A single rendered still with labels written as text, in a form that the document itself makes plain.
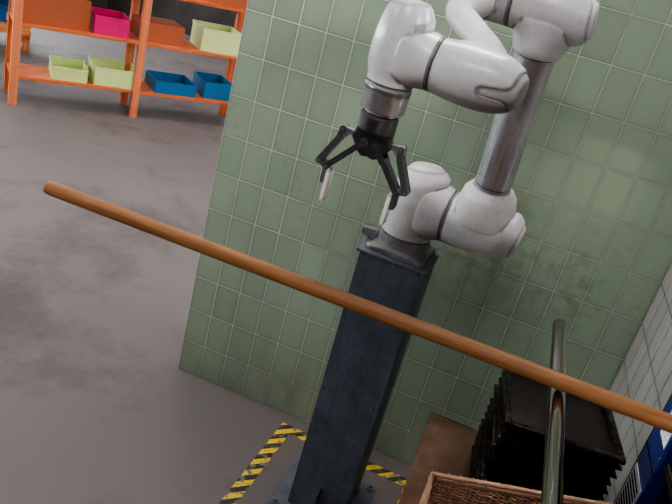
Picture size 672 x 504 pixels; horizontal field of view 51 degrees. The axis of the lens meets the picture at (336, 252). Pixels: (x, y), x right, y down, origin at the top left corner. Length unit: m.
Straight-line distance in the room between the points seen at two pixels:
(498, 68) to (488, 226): 0.77
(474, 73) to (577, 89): 1.12
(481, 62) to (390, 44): 0.16
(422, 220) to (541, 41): 0.58
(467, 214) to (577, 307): 0.72
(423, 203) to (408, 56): 0.78
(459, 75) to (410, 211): 0.81
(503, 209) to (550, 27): 0.49
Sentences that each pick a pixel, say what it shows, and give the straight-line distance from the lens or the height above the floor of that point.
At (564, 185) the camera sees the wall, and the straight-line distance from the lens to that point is 2.42.
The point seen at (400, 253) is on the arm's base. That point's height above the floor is 1.02.
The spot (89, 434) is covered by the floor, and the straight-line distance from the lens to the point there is 2.76.
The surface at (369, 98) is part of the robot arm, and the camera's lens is 1.35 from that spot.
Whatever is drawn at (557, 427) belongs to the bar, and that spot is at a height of 1.17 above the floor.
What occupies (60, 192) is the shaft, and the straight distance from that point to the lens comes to 1.55.
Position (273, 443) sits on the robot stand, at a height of 0.00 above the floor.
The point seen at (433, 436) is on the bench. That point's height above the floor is 0.58.
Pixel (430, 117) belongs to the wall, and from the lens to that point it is 2.42.
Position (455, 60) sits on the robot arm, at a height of 1.65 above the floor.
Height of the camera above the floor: 1.78
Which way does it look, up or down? 23 degrees down
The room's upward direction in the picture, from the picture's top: 15 degrees clockwise
